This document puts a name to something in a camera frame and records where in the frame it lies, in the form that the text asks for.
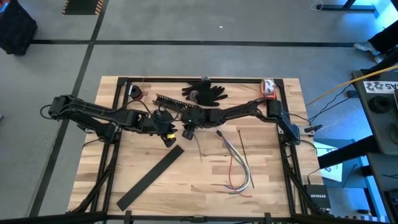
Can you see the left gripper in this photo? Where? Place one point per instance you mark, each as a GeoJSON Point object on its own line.
{"type": "Point", "coordinates": [160, 123]}

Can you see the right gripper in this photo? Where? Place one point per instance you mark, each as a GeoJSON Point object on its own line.
{"type": "Point", "coordinates": [195, 116]}

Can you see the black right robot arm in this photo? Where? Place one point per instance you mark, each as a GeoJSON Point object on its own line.
{"type": "Point", "coordinates": [236, 111]}

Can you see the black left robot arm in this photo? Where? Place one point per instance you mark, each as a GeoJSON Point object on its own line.
{"type": "Point", "coordinates": [93, 109]}

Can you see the black work glove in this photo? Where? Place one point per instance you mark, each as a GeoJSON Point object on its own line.
{"type": "Point", "coordinates": [202, 87]}
{"type": "Point", "coordinates": [211, 97]}

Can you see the black roll on red base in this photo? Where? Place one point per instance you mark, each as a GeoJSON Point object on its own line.
{"type": "Point", "coordinates": [135, 91]}

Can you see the orange tape dispenser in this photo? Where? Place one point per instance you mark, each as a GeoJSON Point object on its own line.
{"type": "Point", "coordinates": [268, 93]}

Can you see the black clamp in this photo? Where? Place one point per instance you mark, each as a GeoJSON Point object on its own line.
{"type": "Point", "coordinates": [314, 127]}

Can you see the black mat with orange stripes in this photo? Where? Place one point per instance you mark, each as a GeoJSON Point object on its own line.
{"type": "Point", "coordinates": [82, 6]}

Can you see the white paper sheet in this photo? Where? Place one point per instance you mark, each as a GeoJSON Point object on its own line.
{"type": "Point", "coordinates": [332, 174]}

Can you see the black table leg beam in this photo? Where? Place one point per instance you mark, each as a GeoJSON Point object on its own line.
{"type": "Point", "coordinates": [345, 153]}

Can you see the black storage crate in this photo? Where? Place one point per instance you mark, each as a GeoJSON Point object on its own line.
{"type": "Point", "coordinates": [17, 29]}

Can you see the black spool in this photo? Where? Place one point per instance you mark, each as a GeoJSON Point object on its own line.
{"type": "Point", "coordinates": [378, 104]}

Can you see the white printed label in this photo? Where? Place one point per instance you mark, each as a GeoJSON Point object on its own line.
{"type": "Point", "coordinates": [379, 87]}

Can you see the dark grey side table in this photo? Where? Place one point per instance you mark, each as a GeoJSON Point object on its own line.
{"type": "Point", "coordinates": [382, 130]}

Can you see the black desk base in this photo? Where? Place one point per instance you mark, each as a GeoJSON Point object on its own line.
{"type": "Point", "coordinates": [348, 7]}

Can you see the person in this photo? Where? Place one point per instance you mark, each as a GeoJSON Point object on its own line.
{"type": "Point", "coordinates": [385, 39]}

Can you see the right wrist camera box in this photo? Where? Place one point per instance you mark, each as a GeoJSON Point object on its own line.
{"type": "Point", "coordinates": [187, 133]}

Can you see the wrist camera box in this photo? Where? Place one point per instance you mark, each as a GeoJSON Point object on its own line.
{"type": "Point", "coordinates": [187, 133]}
{"type": "Point", "coordinates": [170, 142]}

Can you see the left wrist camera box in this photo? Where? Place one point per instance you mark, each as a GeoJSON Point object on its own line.
{"type": "Point", "coordinates": [170, 142]}

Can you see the flat black duct cover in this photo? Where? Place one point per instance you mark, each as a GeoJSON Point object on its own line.
{"type": "Point", "coordinates": [149, 178]}

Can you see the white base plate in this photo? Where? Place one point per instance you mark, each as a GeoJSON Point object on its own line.
{"type": "Point", "coordinates": [280, 129]}
{"type": "Point", "coordinates": [88, 129]}

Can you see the black aluminium table frame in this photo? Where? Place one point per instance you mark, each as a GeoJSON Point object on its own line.
{"type": "Point", "coordinates": [171, 218]}

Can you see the black Netgear network switch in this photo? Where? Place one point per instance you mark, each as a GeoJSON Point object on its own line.
{"type": "Point", "coordinates": [317, 196]}

